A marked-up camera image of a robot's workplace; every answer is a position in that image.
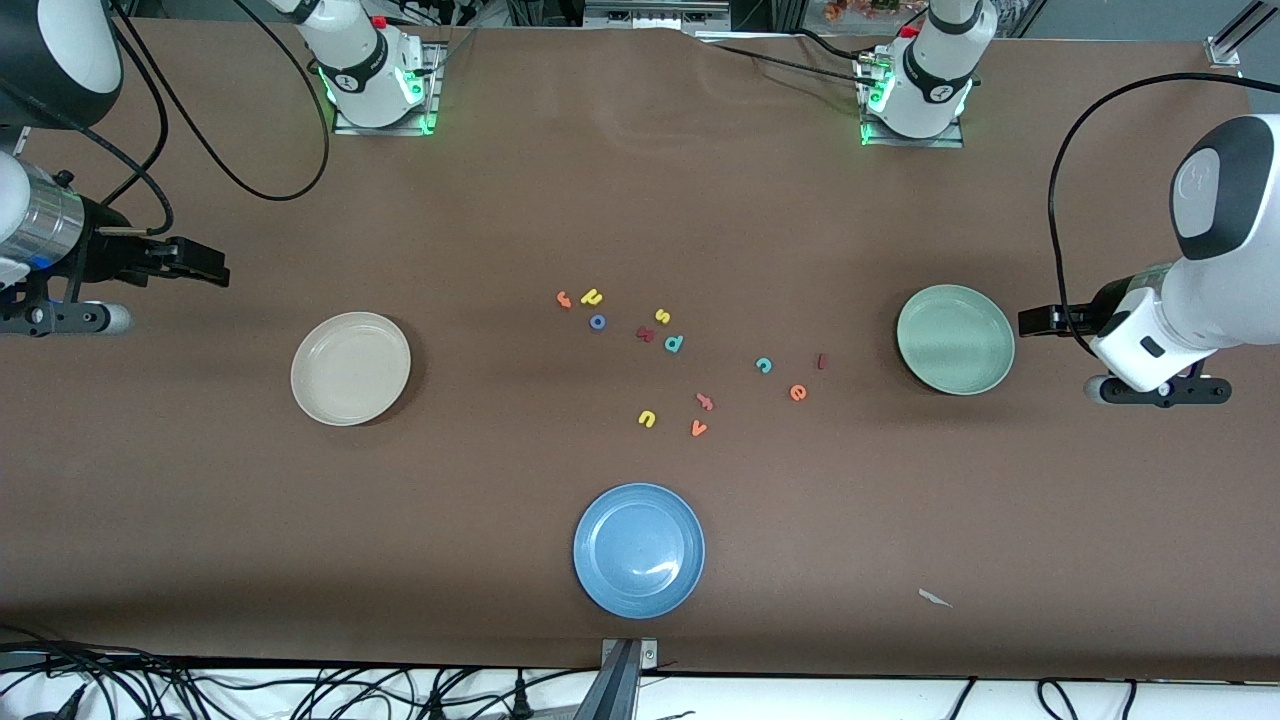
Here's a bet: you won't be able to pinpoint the green plate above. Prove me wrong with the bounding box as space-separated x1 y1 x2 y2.
896 284 1017 397

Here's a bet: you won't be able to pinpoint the beige plate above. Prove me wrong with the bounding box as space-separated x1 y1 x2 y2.
290 311 412 428

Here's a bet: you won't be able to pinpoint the brown paper table cover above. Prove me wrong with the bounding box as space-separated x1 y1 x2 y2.
0 15 1280 683

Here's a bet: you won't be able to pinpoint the orange dried flowers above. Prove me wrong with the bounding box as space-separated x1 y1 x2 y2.
822 0 906 23

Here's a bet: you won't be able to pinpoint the blue plate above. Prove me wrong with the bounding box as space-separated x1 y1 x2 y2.
573 483 706 620

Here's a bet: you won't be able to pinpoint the grey metal box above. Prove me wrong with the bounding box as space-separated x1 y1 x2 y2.
583 0 733 31

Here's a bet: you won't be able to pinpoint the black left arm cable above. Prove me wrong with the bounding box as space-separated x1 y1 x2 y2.
1047 72 1280 358

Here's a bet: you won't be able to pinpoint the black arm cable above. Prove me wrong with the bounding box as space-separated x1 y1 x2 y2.
1047 72 1280 358
0 0 331 243

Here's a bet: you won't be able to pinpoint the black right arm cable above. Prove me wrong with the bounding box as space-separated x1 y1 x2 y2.
0 0 331 243

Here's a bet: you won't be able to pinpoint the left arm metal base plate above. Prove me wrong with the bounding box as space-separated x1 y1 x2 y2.
858 55 967 150

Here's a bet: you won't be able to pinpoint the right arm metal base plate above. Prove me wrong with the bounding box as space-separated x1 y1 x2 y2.
332 45 442 136

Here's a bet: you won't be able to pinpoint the aluminium profile with corner bracket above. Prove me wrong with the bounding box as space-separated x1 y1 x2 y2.
1204 0 1280 67

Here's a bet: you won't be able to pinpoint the short black base cable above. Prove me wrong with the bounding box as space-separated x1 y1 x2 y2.
795 28 871 63

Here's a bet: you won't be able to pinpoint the looped black floor cable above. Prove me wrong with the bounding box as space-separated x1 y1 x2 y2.
1036 678 1093 720

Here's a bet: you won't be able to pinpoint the long black base cable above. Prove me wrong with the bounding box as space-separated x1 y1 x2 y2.
712 40 879 89

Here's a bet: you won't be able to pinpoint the metal camera post with bracket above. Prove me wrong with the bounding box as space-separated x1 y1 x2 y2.
572 637 659 720

